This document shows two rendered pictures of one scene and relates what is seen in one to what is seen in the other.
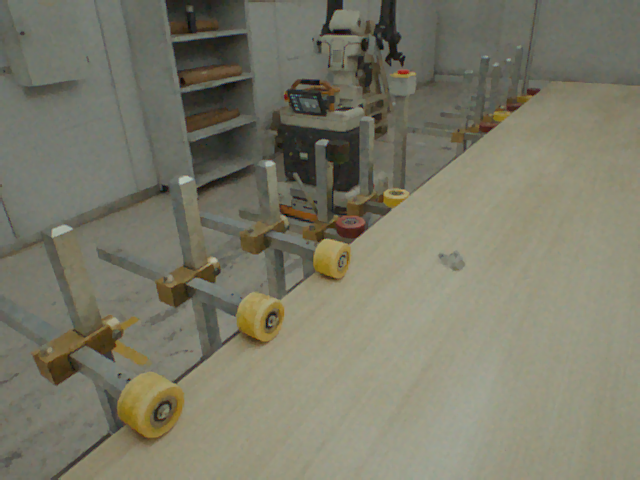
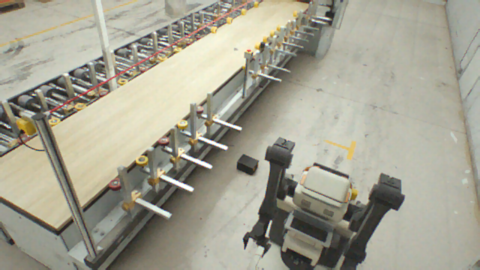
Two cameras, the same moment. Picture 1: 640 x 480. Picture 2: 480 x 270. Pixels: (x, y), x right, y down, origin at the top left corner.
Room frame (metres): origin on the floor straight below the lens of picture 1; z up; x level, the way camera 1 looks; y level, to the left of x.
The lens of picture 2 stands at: (4.45, -0.92, 2.46)
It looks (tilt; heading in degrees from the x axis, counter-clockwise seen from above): 39 degrees down; 167
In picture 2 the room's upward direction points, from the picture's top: 6 degrees clockwise
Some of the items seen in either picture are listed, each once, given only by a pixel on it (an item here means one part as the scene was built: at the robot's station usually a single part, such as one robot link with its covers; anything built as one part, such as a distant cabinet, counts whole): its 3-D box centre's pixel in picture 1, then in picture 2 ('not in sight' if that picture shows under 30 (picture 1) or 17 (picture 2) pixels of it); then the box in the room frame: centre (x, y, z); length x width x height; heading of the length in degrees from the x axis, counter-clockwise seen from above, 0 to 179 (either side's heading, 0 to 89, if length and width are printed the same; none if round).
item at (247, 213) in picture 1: (295, 226); (271, 67); (1.29, 0.08, 0.84); 0.43 x 0.03 x 0.04; 56
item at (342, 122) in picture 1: (324, 138); (310, 222); (3.22, -0.04, 0.59); 0.55 x 0.34 x 0.83; 55
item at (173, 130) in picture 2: (491, 107); (175, 152); (2.71, -1.00, 0.87); 0.04 x 0.04 x 0.48; 56
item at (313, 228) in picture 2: (352, 70); (308, 229); (3.53, -0.26, 0.99); 0.28 x 0.16 x 0.22; 55
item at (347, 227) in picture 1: (350, 238); not in sight; (1.18, -0.08, 0.85); 0.08 x 0.08 x 0.11
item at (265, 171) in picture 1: (273, 250); (271, 55); (1.07, 0.13, 0.89); 0.04 x 0.04 x 0.48; 56
